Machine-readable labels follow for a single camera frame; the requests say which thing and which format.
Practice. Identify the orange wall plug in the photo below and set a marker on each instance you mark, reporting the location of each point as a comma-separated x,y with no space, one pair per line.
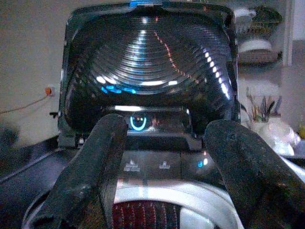
48,91

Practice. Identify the dish drying rack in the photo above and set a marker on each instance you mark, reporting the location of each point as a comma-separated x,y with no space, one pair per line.
258,58

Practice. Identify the white plastic bag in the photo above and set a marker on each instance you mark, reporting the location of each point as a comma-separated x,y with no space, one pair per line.
276,138

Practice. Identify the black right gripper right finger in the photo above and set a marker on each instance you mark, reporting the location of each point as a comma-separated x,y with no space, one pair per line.
250,171

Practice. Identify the small yellow item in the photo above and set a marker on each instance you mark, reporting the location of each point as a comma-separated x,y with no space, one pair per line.
302,131

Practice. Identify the dark glass washer lid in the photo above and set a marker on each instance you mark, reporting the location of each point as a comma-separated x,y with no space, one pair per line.
152,47

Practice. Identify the black top-load washing machine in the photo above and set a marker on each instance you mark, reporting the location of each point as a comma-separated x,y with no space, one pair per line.
152,164

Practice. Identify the white bowl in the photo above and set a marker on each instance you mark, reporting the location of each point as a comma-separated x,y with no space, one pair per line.
255,45

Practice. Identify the red patterned garment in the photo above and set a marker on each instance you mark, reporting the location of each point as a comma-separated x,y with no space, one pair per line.
143,214

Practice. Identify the utensil holder with cutlery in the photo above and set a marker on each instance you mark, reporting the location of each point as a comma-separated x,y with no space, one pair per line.
264,112

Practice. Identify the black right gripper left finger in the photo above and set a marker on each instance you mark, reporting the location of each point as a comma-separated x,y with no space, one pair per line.
90,162

